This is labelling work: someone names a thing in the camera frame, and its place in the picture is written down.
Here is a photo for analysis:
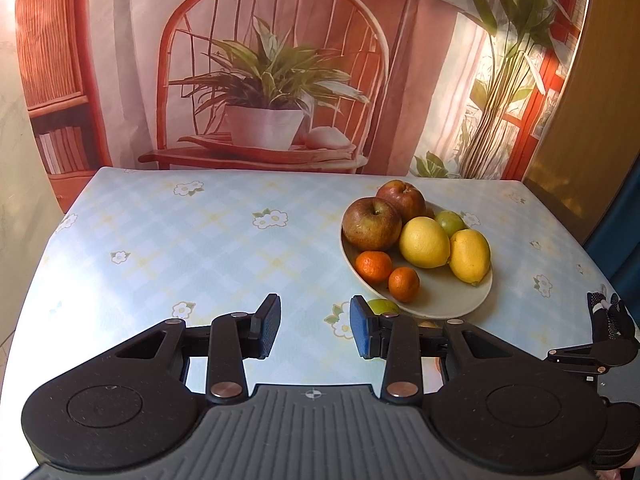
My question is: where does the round yellow lemon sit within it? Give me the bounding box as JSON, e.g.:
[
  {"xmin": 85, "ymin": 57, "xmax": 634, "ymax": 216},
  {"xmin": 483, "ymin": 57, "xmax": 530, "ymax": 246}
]
[{"xmin": 398, "ymin": 216, "xmax": 452, "ymax": 269}]

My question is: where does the cream oval plate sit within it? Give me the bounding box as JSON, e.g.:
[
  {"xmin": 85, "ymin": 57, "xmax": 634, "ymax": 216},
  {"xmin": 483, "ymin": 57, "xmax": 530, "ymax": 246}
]
[{"xmin": 340, "ymin": 199, "xmax": 494, "ymax": 320}]

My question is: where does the dark blue cloth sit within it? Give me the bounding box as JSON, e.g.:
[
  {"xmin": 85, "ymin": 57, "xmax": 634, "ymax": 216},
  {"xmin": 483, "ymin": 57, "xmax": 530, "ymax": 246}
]
[{"xmin": 585, "ymin": 180, "xmax": 640, "ymax": 306}]

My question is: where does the orange tangerine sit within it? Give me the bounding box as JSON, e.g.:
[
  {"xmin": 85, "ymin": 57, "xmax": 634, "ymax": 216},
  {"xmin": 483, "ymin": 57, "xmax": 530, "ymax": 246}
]
[
  {"xmin": 388, "ymin": 266, "xmax": 421, "ymax": 303},
  {"xmin": 355, "ymin": 250, "xmax": 394, "ymax": 283}
]

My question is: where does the printed backdrop cloth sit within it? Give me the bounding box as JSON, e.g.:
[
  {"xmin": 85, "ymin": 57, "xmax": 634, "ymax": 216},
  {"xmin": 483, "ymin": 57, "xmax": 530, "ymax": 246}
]
[{"xmin": 15, "ymin": 0, "xmax": 596, "ymax": 213}]

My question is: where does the brown wooden door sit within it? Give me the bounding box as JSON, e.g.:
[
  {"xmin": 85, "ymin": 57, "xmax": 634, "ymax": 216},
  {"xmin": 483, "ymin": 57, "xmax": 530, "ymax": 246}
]
[{"xmin": 522, "ymin": 0, "xmax": 640, "ymax": 246}]

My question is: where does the person's right forearm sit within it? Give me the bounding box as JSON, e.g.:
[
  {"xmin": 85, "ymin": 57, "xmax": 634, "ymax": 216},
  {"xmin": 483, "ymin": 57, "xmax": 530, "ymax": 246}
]
[{"xmin": 592, "ymin": 452, "xmax": 640, "ymax": 480}]

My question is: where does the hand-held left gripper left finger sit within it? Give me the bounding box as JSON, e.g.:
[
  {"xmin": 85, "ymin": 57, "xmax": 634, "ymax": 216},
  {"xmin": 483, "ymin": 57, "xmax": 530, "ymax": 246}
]
[{"xmin": 115, "ymin": 294, "xmax": 283, "ymax": 406}]

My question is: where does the oval yellow lemon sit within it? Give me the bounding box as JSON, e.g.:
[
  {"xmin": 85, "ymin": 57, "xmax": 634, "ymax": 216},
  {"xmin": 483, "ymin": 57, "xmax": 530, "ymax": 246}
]
[{"xmin": 448, "ymin": 228, "xmax": 492, "ymax": 287}]

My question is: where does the person's right hand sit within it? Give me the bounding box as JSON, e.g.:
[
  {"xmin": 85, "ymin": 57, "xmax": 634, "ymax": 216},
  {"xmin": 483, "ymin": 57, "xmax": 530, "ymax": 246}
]
[{"xmin": 586, "ymin": 285, "xmax": 637, "ymax": 343}]

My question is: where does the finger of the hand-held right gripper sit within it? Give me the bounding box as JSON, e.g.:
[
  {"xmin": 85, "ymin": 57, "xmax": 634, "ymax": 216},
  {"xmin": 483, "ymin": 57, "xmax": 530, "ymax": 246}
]
[{"xmin": 546, "ymin": 342, "xmax": 608, "ymax": 377}]

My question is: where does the red green-tinged apple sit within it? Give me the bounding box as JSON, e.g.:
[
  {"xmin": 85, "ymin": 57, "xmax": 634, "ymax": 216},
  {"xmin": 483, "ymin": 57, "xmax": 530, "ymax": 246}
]
[{"xmin": 341, "ymin": 196, "xmax": 403, "ymax": 252}]

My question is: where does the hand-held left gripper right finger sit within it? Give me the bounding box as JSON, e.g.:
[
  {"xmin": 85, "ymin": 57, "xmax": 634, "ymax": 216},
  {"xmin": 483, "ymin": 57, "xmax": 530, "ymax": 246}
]
[{"xmin": 349, "ymin": 295, "xmax": 511, "ymax": 406}]

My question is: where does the small green lime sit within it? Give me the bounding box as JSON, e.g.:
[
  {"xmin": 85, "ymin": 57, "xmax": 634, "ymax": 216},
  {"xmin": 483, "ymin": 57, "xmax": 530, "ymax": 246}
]
[
  {"xmin": 367, "ymin": 298, "xmax": 402, "ymax": 317},
  {"xmin": 434, "ymin": 209, "xmax": 467, "ymax": 238}
]

